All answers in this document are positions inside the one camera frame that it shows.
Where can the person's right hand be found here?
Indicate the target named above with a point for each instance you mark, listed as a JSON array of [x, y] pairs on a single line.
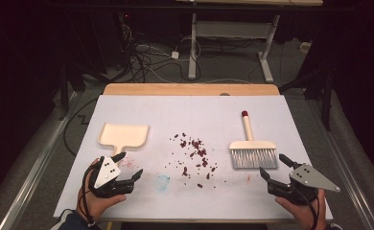
[[300, 212]]

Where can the cream brush with red tip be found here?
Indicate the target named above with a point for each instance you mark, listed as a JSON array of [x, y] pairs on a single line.
[[252, 145]]

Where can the cream plastic dustpan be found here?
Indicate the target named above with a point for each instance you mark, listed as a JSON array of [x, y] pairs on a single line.
[[122, 135]]

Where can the white paper table cover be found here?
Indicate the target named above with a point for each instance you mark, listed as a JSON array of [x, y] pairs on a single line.
[[191, 115]]

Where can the scatter of red beans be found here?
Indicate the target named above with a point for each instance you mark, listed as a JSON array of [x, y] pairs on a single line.
[[203, 152]]

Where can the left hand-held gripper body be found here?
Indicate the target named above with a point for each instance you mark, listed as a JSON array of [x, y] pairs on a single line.
[[106, 172]]

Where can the wooden table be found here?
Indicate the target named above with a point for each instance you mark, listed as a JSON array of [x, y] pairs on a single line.
[[175, 89]]

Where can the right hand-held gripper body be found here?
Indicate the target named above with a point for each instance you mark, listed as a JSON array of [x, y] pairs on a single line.
[[306, 177]]

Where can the metal floor rail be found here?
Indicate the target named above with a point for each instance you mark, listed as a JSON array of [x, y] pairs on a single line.
[[348, 179], [35, 166]]

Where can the white metal desk frame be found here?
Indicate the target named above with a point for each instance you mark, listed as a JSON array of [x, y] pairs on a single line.
[[229, 29]]

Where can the white power adapter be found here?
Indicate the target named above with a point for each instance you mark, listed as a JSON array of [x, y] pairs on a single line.
[[175, 55]]

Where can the black stand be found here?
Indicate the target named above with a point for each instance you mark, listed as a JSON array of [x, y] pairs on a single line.
[[64, 92], [326, 96]]

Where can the small white box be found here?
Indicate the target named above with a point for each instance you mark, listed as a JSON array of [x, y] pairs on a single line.
[[305, 47]]

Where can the person's left hand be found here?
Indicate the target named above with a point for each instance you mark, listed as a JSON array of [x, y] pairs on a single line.
[[97, 206]]

